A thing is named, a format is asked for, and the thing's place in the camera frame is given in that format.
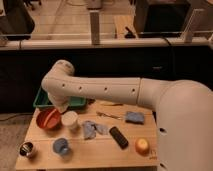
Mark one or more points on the white cup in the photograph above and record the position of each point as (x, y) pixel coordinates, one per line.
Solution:
(70, 120)

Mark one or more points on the black remote control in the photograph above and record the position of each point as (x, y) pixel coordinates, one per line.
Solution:
(119, 137)

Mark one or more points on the blue crumpled cloth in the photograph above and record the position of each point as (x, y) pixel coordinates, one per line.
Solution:
(90, 129)

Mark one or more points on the wooden spatula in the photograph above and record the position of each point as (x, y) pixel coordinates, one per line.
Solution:
(110, 104)

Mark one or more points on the green plastic tray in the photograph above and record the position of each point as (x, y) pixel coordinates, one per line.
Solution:
(42, 101)

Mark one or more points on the grey partition post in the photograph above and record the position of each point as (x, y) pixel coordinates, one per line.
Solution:
(95, 27)

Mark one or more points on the black office chair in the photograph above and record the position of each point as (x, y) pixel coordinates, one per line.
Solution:
(14, 18)

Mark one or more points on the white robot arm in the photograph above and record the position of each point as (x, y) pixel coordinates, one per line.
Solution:
(184, 111)

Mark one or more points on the red bowl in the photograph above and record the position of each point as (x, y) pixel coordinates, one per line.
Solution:
(48, 119)

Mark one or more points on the blue mug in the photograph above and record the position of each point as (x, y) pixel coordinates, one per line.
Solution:
(61, 146)

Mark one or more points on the small metal cup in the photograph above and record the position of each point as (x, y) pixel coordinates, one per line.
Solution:
(27, 149)

